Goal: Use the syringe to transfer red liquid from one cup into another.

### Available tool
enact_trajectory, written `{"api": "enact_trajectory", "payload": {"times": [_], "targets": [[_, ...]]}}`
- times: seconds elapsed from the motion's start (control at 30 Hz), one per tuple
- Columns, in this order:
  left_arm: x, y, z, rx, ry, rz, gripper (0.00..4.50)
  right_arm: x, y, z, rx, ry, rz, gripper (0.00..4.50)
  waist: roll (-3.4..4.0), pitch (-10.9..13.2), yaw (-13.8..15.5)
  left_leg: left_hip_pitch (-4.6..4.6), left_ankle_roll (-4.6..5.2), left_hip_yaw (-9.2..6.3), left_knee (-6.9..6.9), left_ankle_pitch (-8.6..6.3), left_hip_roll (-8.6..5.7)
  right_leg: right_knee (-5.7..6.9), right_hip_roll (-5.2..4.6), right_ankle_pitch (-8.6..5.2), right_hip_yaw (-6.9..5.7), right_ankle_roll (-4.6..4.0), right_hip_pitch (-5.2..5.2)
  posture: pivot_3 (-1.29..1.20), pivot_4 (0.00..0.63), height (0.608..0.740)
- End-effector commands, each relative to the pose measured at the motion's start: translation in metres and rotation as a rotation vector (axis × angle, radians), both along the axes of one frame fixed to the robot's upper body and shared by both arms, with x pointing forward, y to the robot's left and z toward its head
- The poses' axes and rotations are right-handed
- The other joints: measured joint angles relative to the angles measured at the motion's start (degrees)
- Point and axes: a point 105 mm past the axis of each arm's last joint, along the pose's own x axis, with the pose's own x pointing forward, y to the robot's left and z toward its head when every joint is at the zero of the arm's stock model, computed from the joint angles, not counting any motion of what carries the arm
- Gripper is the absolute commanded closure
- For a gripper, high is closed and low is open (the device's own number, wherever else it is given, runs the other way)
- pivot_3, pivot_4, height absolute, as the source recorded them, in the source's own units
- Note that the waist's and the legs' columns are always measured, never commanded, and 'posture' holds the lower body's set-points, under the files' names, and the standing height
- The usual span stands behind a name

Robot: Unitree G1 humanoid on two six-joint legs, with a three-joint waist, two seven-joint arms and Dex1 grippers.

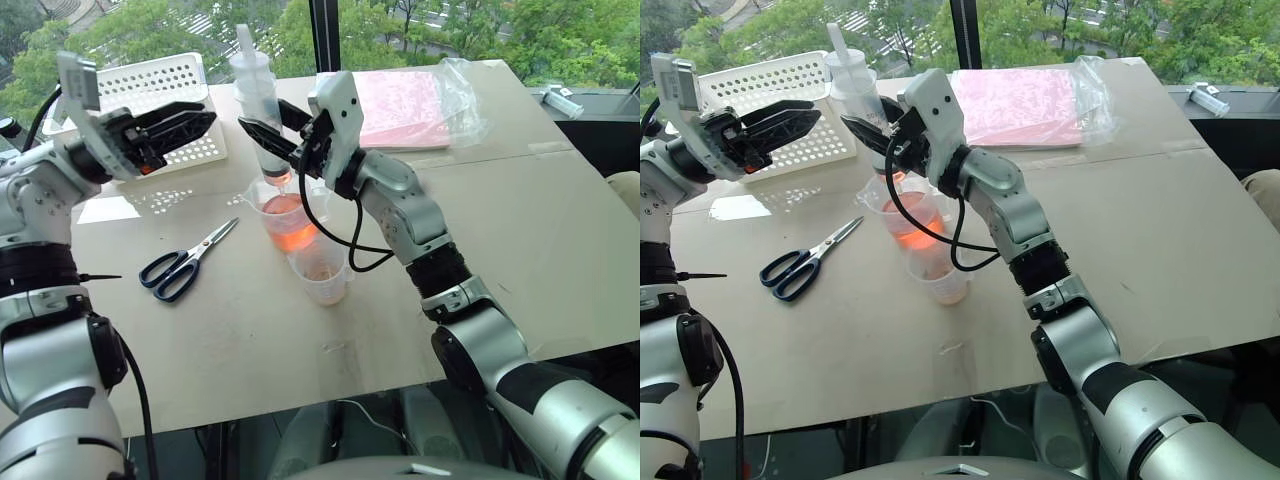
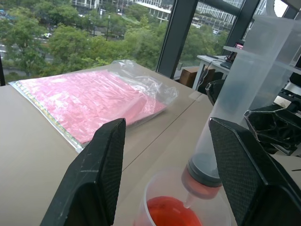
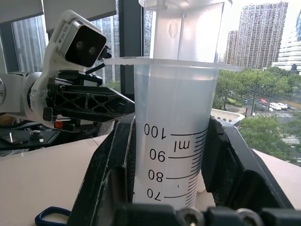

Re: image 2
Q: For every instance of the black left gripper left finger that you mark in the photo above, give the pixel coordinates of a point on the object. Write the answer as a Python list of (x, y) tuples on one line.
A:
[(94, 169)]

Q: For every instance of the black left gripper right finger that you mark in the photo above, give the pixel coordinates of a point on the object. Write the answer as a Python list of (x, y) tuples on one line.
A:
[(249, 174)]

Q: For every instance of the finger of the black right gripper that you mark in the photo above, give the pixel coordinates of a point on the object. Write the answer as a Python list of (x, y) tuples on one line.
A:
[(215, 90), (279, 127)]

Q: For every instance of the large clear plastic syringe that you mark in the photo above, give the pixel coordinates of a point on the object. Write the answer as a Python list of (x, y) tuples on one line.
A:
[(249, 77)]

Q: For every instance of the clear cup with red liquid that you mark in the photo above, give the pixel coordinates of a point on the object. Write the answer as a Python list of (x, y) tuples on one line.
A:
[(169, 209)]

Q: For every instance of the black device on desk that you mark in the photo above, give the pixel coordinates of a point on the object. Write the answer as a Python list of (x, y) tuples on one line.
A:
[(226, 65)]

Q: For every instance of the brown wooden box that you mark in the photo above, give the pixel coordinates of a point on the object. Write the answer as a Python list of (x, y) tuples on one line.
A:
[(189, 75)]

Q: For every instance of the white desk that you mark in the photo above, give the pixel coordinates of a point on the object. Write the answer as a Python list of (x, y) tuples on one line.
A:
[(207, 60)]

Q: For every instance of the small device with pink screen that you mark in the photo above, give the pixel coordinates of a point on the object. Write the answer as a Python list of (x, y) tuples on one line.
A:
[(235, 50)]

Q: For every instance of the pink paper pack in plastic bag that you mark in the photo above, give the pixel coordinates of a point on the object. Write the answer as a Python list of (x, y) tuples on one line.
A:
[(89, 99)]

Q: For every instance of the dark window frame pillar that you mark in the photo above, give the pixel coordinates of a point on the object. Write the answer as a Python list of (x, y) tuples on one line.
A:
[(242, 21), (176, 35)]

